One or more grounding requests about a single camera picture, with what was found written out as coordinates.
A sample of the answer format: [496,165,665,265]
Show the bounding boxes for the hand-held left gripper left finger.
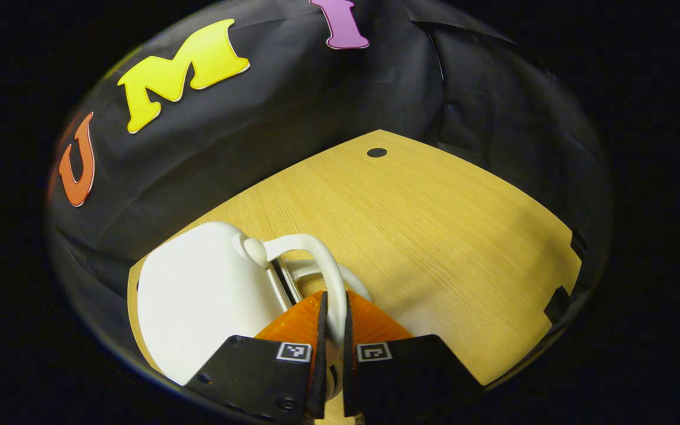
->
[184,290,329,421]

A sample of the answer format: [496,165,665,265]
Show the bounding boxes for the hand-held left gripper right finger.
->
[342,290,486,420]

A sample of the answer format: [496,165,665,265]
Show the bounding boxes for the white suitcase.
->
[137,221,374,403]

